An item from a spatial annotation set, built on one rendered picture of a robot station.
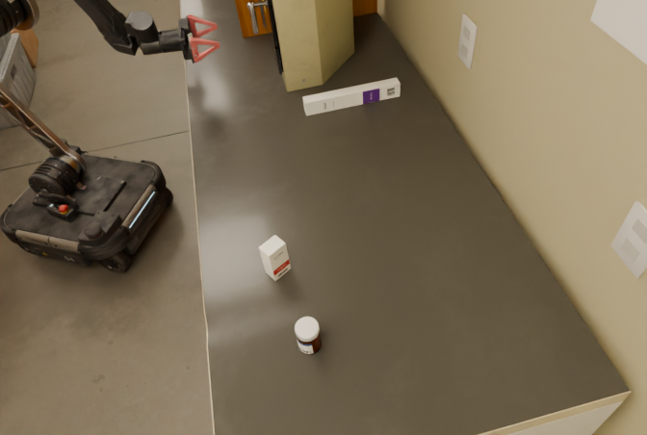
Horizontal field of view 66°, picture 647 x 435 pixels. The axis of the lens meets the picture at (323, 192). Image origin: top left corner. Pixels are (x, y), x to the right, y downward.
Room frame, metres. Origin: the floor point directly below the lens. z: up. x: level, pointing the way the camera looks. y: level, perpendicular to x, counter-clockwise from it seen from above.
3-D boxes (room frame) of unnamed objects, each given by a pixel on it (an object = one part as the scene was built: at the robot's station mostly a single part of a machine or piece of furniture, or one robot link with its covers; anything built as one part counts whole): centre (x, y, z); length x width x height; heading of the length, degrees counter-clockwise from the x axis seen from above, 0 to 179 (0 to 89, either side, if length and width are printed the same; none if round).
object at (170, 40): (1.26, 0.35, 1.15); 0.10 x 0.07 x 0.07; 7
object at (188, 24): (1.30, 0.29, 1.14); 0.09 x 0.07 x 0.07; 97
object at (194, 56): (1.23, 0.28, 1.14); 0.09 x 0.07 x 0.07; 97
